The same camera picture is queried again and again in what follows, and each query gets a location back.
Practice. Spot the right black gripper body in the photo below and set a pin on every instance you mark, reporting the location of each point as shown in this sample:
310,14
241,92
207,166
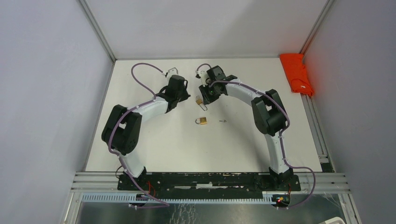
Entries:
210,93

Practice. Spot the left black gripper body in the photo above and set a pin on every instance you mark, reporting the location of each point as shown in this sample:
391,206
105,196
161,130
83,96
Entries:
182,95

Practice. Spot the brass padlock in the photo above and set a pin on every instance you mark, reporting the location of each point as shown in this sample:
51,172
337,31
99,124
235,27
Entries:
200,103
201,121

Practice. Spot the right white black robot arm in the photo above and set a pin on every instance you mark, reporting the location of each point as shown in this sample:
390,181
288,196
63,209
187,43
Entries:
269,114

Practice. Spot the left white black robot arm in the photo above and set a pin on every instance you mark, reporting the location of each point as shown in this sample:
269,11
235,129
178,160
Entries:
122,129

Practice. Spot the orange folded cloth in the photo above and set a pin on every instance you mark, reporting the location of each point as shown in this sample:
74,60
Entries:
296,73

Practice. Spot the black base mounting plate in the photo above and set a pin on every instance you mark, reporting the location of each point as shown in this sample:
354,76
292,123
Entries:
207,185

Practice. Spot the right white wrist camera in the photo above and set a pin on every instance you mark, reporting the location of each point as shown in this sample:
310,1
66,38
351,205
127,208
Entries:
203,76

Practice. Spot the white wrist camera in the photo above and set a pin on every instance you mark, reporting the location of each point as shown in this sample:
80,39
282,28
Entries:
170,72
203,76

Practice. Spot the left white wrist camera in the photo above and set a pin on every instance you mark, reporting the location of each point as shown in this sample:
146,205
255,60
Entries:
170,72

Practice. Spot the white slotted cable duct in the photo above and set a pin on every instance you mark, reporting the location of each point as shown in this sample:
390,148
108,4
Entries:
139,198

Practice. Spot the aluminium frame rails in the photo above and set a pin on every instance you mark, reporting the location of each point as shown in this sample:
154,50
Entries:
328,181

